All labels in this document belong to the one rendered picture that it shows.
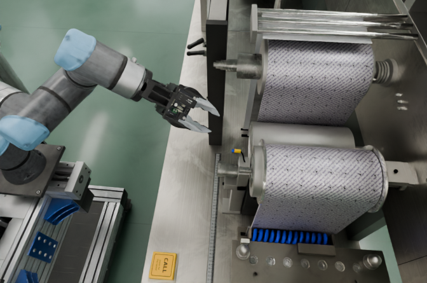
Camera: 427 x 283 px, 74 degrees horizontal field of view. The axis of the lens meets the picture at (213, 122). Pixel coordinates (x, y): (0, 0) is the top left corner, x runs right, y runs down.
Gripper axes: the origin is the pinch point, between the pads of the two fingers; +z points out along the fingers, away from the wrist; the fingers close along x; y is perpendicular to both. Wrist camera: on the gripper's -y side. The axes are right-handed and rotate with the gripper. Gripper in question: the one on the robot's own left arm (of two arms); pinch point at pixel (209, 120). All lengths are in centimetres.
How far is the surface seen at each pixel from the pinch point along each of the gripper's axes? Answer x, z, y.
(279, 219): -13.7, 24.3, 12.4
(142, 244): -87, 48, -90
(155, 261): -44.1, 10.8, -8.5
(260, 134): 2.9, 12.4, 4.6
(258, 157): -1.9, 6.5, 15.2
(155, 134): -30, 43, -147
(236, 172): -8.3, 10.9, 4.9
